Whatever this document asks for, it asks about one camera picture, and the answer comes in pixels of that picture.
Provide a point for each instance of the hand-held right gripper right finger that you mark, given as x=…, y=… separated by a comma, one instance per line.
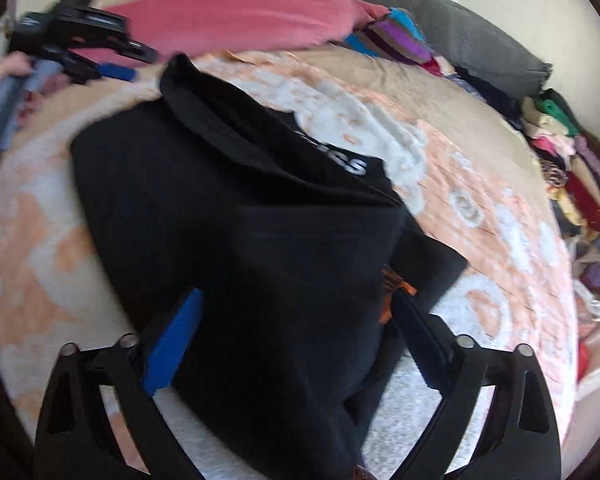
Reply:
x=415, y=332

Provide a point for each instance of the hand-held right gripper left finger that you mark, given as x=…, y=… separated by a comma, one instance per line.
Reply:
x=172, y=345

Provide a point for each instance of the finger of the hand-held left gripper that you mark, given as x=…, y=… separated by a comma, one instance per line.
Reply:
x=140, y=52
x=115, y=72

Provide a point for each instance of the black sweater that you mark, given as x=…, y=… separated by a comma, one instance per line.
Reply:
x=230, y=235

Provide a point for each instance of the floral bag with clothes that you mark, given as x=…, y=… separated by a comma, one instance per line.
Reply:
x=597, y=280

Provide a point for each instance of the pile of folded clothes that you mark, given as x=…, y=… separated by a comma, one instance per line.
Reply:
x=575, y=170

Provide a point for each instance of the dark clothes heap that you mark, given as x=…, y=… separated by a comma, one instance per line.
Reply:
x=485, y=92

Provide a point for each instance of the person's left hand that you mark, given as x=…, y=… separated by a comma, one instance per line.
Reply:
x=0, y=75

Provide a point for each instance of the pink plush blanket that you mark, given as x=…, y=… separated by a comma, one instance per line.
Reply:
x=230, y=20

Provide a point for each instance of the orange checked bear blanket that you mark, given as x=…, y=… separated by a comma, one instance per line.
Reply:
x=480, y=200

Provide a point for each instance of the red bag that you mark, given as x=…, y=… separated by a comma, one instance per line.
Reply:
x=582, y=357

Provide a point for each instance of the beige bed sheet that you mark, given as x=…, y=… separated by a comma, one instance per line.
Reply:
x=405, y=85

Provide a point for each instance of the colourful striped pillow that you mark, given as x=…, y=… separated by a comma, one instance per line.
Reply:
x=390, y=37

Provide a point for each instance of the maroon cloth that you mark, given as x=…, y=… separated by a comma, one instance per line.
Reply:
x=434, y=66

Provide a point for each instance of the grey quilted headboard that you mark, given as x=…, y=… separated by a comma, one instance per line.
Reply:
x=430, y=25

